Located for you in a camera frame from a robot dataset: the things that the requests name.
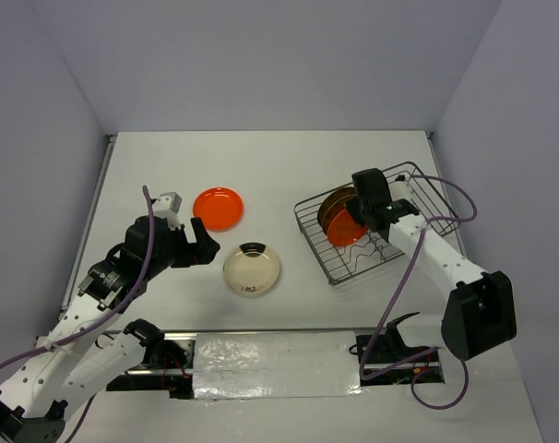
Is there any brown gold patterned plate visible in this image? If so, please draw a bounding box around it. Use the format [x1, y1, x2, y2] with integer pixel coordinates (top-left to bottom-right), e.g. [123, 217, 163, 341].
[319, 195, 352, 233]

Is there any orange plate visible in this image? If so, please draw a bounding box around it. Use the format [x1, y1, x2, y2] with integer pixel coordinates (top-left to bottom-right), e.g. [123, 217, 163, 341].
[327, 209, 368, 247]
[192, 186, 244, 232]

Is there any beige plate with black pattern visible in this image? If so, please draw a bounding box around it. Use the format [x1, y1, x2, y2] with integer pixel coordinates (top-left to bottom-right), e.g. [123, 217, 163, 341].
[223, 242, 280, 297]

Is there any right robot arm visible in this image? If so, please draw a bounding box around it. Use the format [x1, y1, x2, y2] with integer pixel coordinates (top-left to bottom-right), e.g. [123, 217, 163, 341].
[346, 168, 517, 361]

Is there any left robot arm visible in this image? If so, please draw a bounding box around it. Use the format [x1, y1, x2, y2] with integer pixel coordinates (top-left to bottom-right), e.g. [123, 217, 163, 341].
[0, 215, 220, 442]

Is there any silver foil covered panel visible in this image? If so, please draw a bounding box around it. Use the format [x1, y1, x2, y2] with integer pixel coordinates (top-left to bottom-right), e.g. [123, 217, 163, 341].
[192, 331, 362, 401]

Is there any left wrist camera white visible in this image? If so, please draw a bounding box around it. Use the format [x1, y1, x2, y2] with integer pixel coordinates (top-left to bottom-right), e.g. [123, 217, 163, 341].
[152, 192, 182, 231]

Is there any metal wire dish rack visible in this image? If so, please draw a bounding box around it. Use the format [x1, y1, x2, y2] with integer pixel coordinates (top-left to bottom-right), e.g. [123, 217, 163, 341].
[292, 161, 463, 286]

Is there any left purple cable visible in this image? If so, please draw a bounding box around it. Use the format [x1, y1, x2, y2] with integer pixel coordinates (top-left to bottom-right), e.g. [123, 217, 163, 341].
[0, 185, 157, 442]

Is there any purple cable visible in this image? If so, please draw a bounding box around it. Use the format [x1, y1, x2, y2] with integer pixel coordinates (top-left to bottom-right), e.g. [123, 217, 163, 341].
[358, 174, 478, 410]
[0, 185, 157, 442]

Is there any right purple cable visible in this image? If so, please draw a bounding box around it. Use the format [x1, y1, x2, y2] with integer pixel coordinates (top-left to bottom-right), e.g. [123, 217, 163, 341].
[358, 174, 478, 410]

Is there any metal base rail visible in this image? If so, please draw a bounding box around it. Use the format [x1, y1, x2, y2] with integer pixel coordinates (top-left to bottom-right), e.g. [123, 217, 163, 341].
[107, 329, 444, 401]

